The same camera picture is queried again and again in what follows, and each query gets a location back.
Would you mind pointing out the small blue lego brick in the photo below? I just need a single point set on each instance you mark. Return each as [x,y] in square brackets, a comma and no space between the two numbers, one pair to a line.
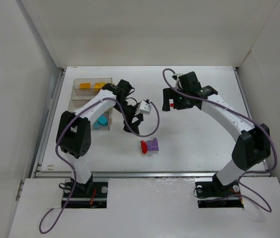
[96,126]

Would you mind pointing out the teal round lego brick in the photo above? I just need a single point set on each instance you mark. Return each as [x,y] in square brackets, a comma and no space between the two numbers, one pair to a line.
[102,120]

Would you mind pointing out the purple lego vase piece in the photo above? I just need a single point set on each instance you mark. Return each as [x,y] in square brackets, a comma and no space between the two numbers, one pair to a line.
[152,145]

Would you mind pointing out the yellow striped lego brick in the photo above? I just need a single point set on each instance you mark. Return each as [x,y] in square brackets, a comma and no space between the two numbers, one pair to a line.
[84,86]

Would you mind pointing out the aluminium frame rail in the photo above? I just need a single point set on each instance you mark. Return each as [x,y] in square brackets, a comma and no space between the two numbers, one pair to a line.
[40,174]

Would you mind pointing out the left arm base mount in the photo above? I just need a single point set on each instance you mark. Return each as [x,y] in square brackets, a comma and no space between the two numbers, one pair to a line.
[91,195]

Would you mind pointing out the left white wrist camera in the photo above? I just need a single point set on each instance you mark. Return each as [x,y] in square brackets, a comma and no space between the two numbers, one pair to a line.
[144,107]

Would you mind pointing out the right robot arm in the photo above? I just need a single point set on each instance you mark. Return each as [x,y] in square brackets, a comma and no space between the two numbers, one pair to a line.
[252,141]

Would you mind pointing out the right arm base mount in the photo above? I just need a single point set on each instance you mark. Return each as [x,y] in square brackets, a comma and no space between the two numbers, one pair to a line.
[210,195]

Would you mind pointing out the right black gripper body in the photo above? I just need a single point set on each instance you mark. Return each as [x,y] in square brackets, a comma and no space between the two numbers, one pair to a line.
[171,96]

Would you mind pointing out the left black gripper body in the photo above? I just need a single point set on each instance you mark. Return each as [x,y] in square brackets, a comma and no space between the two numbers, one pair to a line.
[133,118]

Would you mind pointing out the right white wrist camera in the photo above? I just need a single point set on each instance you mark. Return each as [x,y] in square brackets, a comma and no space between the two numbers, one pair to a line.
[176,78]

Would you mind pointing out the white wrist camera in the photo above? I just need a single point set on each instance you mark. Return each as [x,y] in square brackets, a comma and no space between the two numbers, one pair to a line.
[176,78]
[144,107]

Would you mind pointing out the clear acrylic bin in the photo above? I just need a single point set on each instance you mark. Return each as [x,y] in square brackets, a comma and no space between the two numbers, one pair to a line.
[108,115]
[76,104]
[83,94]
[92,81]

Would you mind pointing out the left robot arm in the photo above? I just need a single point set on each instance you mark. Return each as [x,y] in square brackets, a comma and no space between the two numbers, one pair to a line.
[74,132]

